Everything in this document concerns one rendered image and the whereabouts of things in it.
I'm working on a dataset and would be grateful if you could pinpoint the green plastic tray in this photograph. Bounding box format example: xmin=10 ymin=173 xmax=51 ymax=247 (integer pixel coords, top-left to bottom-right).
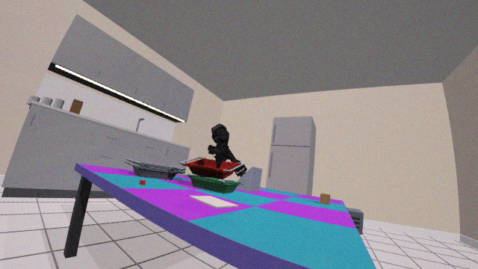
xmin=187 ymin=174 xmax=243 ymax=194

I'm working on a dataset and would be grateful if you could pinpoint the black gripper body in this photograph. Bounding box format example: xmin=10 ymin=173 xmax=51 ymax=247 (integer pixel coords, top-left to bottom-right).
xmin=208 ymin=142 xmax=232 ymax=160

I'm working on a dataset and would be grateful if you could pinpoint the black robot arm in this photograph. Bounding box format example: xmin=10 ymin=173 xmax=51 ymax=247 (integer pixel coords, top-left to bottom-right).
xmin=208 ymin=123 xmax=247 ymax=177

